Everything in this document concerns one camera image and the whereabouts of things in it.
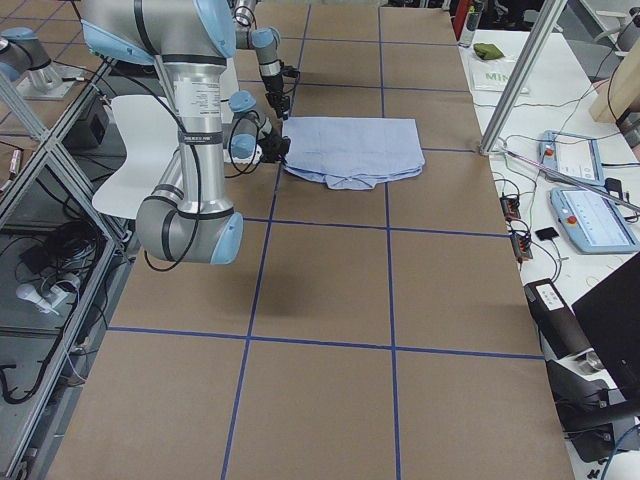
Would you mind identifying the light blue striped shirt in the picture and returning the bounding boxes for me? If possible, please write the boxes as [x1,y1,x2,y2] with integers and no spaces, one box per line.
[283,117,425,190]

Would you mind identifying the green cloth bundle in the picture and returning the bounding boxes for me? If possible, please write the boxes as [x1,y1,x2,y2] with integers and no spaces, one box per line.
[473,43,505,61]

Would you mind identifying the grey aluminium frame post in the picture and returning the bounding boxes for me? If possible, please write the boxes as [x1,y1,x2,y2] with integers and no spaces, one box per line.
[479,0,567,155]

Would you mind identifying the black box with white label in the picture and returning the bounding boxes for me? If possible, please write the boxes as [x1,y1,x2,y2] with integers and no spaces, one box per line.
[524,279,593,359]

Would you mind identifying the white plastic chair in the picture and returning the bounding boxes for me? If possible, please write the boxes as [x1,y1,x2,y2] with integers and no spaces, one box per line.
[92,95,178,219]

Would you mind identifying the white paper with green print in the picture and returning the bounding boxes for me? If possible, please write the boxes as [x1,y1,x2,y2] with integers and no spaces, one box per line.
[468,57,516,92]

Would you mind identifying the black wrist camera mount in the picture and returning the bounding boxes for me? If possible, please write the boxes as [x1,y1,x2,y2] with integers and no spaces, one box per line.
[281,65,300,81]

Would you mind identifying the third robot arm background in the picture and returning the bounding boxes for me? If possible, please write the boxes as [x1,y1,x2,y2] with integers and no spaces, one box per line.
[1,27,84,100]

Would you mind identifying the black monitor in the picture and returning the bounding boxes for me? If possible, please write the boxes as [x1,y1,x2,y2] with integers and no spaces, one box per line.
[572,255,639,399]

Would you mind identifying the teach pendant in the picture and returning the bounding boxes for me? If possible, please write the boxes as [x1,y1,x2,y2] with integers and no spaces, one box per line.
[539,130,605,187]
[549,188,639,254]

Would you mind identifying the small black device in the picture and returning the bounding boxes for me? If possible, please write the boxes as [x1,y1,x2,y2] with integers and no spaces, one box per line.
[535,227,559,241]

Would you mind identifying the far teach pendant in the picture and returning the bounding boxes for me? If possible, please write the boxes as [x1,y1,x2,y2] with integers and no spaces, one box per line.
[539,130,605,187]

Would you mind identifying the near teach pendant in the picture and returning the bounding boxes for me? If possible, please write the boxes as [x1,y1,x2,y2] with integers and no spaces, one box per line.
[549,188,639,254]

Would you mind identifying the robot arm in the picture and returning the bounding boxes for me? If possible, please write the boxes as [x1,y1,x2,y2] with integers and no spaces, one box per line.
[231,0,298,120]
[82,1,299,265]

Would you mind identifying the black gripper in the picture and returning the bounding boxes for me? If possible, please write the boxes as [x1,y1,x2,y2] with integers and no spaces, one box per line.
[262,74,291,120]
[259,130,291,168]

